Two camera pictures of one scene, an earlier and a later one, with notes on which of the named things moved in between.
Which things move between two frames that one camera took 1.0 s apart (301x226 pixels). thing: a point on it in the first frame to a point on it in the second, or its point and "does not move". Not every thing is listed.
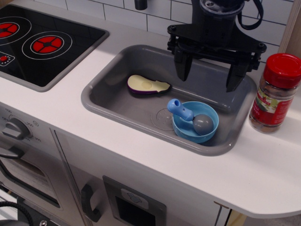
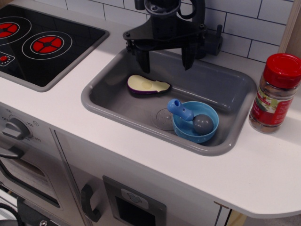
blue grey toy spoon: x=203 y=124 does not move
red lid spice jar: x=276 y=93 does not move
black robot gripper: x=214 y=33 to x=164 y=30
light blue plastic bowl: x=184 y=128 does not move
